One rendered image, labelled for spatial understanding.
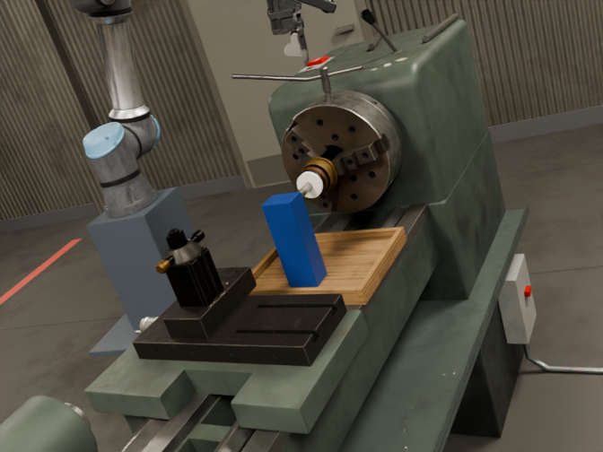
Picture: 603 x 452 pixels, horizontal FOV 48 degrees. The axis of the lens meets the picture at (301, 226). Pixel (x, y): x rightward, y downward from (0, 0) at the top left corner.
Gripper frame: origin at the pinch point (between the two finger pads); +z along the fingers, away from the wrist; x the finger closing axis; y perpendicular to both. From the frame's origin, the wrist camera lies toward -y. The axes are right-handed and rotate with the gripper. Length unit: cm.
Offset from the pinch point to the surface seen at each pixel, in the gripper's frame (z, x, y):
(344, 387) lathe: 56, 62, 5
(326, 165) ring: 23.4, 16.0, 0.4
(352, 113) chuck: 13.5, 9.3, -8.6
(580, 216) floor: 131, -132, -117
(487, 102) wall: 109, -278, -111
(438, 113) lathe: 23.5, -8.0, -32.8
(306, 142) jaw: 19.2, 7.3, 4.4
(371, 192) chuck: 35.6, 9.9, -9.8
